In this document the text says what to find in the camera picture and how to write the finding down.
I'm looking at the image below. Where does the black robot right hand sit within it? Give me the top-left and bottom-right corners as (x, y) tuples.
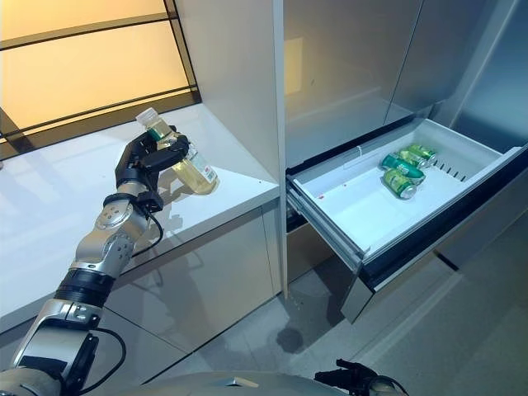
(313, 357), (375, 391)

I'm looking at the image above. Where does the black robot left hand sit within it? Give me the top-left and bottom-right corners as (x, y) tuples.
(114, 127), (191, 187)

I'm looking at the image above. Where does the yellow tea bottle white cap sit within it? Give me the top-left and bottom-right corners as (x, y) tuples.
(135, 107), (220, 196)

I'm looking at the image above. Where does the white fridge drawer steel front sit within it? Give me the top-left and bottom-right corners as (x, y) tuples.
(285, 116), (528, 327)

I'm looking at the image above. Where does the stainless steel fridge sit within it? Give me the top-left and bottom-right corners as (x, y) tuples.
(282, 0), (496, 298)

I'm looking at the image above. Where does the silver robot torso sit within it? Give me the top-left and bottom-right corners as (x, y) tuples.
(135, 368), (372, 396)

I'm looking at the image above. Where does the white low counter cabinet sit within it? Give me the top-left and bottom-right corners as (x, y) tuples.
(0, 105), (285, 372)

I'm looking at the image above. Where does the tall white cabinet panel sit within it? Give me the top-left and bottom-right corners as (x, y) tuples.
(171, 0), (289, 299)

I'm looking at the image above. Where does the green drink can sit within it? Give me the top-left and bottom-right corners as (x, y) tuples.
(396, 144), (438, 169)
(382, 167), (419, 200)
(379, 153), (427, 186)

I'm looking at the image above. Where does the stainless steel side panel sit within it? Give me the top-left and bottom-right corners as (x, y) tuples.
(428, 0), (528, 273)

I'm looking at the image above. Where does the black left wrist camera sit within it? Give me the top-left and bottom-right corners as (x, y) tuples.
(134, 188), (165, 212)

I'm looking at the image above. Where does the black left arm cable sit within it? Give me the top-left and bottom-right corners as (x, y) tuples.
(84, 205), (165, 393)

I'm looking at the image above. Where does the amber window dark frame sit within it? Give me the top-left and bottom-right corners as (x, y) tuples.
(0, 0), (204, 163)

